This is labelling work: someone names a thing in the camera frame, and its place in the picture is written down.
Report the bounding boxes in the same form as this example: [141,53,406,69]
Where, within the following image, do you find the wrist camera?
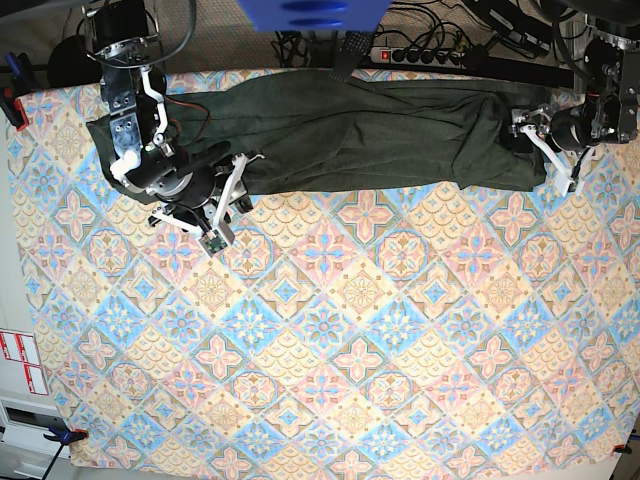
[198,229,235,257]
[554,173,585,197]

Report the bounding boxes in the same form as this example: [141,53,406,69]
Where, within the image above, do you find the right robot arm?
[79,1,254,256]

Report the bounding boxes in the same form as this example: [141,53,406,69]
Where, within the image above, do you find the black remote control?
[330,31,373,82]

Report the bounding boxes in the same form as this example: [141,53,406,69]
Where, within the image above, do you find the dark green long-sleeve shirt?
[85,69,550,206]

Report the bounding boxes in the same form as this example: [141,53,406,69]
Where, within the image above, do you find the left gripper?
[504,104,597,184]

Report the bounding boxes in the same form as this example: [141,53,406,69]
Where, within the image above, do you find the black clamp bottom right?
[612,445,633,454]

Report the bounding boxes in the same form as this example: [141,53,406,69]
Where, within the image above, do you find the white power strip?
[369,47,463,68]

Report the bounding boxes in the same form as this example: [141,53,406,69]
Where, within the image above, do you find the colourful patterned tablecloth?
[6,86,639,479]

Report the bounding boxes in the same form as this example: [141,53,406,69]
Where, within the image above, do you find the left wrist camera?
[554,173,585,197]

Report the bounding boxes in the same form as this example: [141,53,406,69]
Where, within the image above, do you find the blue plastic box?
[238,0,391,32]

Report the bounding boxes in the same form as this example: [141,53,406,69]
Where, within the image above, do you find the black round stool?
[47,34,102,88]

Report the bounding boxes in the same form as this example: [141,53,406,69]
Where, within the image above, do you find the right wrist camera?
[198,229,235,257]

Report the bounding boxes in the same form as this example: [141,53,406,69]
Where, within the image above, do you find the red white stickers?
[1,330,48,396]

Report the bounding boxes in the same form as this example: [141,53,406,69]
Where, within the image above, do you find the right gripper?
[149,141,264,237]

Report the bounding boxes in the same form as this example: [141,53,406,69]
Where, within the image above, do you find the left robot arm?
[511,1,639,196]

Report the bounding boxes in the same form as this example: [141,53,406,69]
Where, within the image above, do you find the blue clamp bottom left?
[42,427,89,480]

